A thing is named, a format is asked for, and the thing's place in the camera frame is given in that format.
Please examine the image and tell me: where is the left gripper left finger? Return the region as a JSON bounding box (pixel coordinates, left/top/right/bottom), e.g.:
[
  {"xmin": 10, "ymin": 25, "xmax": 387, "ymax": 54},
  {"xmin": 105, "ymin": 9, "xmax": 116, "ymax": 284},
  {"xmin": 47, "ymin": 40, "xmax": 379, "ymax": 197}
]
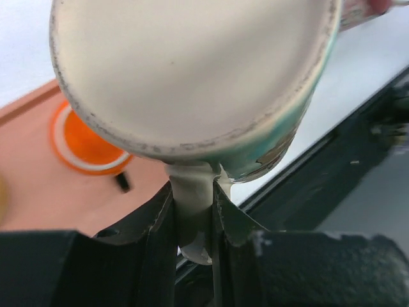
[{"xmin": 1, "ymin": 184, "xmax": 176, "ymax": 306}]

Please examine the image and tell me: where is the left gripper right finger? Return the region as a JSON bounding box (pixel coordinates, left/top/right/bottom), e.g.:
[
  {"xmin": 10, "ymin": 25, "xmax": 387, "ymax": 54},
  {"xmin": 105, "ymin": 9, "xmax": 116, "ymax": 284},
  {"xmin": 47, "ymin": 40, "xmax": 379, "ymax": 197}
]
[{"xmin": 212, "ymin": 184, "xmax": 408, "ymax": 306}]

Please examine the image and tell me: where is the orange mug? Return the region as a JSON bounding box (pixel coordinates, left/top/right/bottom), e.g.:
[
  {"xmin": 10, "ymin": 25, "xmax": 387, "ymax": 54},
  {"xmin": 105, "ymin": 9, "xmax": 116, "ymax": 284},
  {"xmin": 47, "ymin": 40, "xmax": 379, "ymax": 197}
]
[{"xmin": 49, "ymin": 100, "xmax": 133, "ymax": 193}]

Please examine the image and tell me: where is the yellow cream mug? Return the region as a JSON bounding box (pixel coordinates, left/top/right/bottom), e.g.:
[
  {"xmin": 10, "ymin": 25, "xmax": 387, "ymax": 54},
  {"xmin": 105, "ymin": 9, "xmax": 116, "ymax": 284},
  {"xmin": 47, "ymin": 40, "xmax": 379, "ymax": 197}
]
[{"xmin": 49, "ymin": 0, "xmax": 399, "ymax": 265}]

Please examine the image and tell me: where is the pink plastic tray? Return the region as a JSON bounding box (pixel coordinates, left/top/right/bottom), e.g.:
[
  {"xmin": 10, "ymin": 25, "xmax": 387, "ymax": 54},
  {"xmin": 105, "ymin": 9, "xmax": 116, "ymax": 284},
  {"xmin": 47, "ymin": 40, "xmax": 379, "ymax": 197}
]
[{"xmin": 1, "ymin": 81, "xmax": 167, "ymax": 236}]

